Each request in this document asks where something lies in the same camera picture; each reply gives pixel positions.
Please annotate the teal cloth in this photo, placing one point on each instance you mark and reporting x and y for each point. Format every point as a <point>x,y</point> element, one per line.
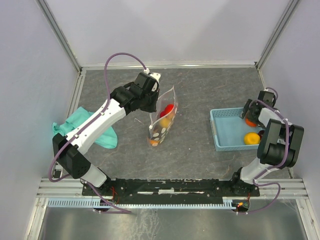
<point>108,140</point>

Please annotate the green mango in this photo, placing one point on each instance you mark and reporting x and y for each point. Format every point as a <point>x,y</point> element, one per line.
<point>251,138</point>

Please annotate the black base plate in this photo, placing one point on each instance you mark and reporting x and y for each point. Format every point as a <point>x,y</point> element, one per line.
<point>175,191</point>

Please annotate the blue plastic basket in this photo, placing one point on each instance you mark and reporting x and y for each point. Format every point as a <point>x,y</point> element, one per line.
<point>229,130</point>

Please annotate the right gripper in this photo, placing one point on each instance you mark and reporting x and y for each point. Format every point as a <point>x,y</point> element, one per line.
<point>249,116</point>

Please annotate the small dark fig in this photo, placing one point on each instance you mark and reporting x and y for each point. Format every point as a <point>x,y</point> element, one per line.
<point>260,133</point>

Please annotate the clear dotted zip bag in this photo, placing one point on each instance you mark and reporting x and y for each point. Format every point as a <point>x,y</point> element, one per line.
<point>155,131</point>

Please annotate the red yellow peach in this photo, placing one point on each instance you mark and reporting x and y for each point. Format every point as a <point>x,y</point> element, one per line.
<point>154,143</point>

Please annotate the orange tangerine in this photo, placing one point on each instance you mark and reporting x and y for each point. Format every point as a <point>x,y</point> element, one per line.
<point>250,123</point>

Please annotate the yellow lemon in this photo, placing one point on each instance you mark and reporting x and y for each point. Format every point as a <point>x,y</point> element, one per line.
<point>165,122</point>

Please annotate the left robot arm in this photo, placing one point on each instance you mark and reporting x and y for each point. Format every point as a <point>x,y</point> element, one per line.
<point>69,150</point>

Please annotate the red apple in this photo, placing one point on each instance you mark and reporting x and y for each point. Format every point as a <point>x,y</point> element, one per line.
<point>167,110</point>

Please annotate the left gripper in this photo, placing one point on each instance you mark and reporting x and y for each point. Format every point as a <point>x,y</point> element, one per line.
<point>152,108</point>

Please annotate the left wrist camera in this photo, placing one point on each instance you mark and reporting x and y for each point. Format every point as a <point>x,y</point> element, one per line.
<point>154,75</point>

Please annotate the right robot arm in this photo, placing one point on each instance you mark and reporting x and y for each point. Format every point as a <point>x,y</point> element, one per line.
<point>279,144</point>

